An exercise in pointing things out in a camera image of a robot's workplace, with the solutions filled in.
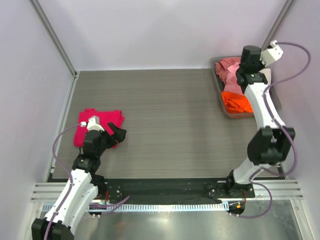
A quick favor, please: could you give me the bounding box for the light pink t shirt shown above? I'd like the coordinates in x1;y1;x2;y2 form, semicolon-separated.
224;62;243;95

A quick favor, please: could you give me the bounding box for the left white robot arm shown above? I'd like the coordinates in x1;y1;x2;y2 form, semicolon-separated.
31;116;127;240

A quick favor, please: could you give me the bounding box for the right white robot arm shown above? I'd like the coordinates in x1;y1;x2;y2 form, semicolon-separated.
225;41;296;198

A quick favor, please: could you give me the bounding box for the folded magenta t shirt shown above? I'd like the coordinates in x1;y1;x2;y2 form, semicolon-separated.
73;108;125;148

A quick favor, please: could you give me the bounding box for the white t shirt green collar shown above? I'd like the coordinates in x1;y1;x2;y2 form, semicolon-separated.
259;68;272;85

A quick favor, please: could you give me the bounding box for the dusty rose t shirt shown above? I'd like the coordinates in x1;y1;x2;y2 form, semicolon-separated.
215;57;241;84

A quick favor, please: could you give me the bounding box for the orange t shirt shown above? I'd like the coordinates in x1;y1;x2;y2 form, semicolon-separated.
221;91;253;114

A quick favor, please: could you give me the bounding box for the grey plastic tray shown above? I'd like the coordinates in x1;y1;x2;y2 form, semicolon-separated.
209;56;282;119

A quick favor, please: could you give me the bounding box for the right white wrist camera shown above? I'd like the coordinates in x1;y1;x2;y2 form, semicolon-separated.
260;40;284;67

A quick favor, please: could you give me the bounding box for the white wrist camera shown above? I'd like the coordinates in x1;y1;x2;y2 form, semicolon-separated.
260;40;284;67
80;115;105;132

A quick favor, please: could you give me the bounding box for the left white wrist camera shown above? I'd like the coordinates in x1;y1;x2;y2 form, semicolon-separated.
80;115;105;132

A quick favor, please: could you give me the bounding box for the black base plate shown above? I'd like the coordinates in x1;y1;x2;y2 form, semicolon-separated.
104;177;255;205

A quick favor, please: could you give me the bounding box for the right aluminium frame post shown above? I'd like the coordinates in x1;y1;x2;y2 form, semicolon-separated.
261;0;297;49

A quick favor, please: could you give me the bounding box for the aluminium frame post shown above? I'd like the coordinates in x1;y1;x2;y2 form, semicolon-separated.
261;0;297;49
29;0;77;78

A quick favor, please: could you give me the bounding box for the aluminium front rail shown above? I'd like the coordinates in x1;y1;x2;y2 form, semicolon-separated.
30;182;66;203

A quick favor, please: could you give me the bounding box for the left aluminium frame post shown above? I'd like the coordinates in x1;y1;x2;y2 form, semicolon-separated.
29;0;77;78

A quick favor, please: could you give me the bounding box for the white slotted cable duct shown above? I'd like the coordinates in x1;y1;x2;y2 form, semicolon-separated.
42;201;229;213

